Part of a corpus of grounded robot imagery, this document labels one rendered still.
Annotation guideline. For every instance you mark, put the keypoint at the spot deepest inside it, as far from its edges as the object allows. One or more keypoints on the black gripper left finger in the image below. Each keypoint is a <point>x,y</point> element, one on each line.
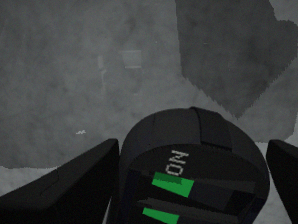
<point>77,193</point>

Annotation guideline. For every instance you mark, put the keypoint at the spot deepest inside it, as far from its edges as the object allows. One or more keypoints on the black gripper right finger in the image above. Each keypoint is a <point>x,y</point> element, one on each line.
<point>282,160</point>

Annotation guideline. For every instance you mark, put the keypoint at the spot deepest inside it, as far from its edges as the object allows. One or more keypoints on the dark grey switch panel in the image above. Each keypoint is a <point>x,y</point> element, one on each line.
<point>188,166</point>

